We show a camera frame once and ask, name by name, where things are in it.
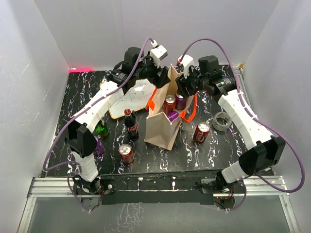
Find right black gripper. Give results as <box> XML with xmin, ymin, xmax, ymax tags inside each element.
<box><xmin>176</xmin><ymin>66</ymin><xmax>208</xmax><ymax>99</ymax></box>

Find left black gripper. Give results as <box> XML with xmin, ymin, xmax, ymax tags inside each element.
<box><xmin>135</xmin><ymin>55</ymin><xmax>171</xmax><ymax>88</ymax></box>

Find purple can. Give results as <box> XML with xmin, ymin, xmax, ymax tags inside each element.
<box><xmin>175</xmin><ymin>94</ymin><xmax>187</xmax><ymax>110</ymax></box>
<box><xmin>167</xmin><ymin>111</ymin><xmax>180</xmax><ymax>122</ymax></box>
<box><xmin>94</xmin><ymin>135</ymin><xmax>105</xmax><ymax>156</ymax></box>

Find red can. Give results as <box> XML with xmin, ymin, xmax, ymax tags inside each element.
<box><xmin>163</xmin><ymin>95</ymin><xmax>176</xmax><ymax>115</ymax></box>
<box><xmin>119</xmin><ymin>144</ymin><xmax>134</xmax><ymax>164</ymax></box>
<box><xmin>193</xmin><ymin>122</ymin><xmax>210</xmax><ymax>143</ymax></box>

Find beige canvas bag orange handles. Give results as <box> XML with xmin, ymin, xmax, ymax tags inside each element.
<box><xmin>144</xmin><ymin>66</ymin><xmax>197</xmax><ymax>150</ymax></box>

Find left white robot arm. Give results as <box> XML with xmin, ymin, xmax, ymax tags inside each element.
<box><xmin>65</xmin><ymin>45</ymin><xmax>169</xmax><ymax>194</ymax></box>

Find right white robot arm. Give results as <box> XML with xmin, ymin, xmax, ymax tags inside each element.
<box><xmin>176</xmin><ymin>55</ymin><xmax>286</xmax><ymax>193</ymax></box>

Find grey tape roll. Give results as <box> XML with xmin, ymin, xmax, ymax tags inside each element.
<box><xmin>212</xmin><ymin>112</ymin><xmax>232</xmax><ymax>132</ymax></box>

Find dark cola glass bottle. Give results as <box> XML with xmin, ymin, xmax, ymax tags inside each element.
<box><xmin>124</xmin><ymin>108</ymin><xmax>139</xmax><ymax>141</ymax></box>

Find green glass bottle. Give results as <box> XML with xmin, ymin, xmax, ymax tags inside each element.
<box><xmin>95</xmin><ymin>120</ymin><xmax>109</xmax><ymax>138</ymax></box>

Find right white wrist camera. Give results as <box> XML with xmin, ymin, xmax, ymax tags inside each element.
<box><xmin>177</xmin><ymin>55</ymin><xmax>194</xmax><ymax>78</ymax></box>

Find small whiteboard wooden frame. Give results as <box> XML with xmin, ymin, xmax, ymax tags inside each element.
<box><xmin>109</xmin><ymin>79</ymin><xmax>155</xmax><ymax>119</ymax></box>

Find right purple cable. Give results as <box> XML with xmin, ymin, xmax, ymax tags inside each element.
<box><xmin>177</xmin><ymin>38</ymin><xmax>306</xmax><ymax>194</ymax></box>

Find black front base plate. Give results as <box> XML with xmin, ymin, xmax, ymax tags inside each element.
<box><xmin>72</xmin><ymin>169</ymin><xmax>245</xmax><ymax>207</ymax></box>

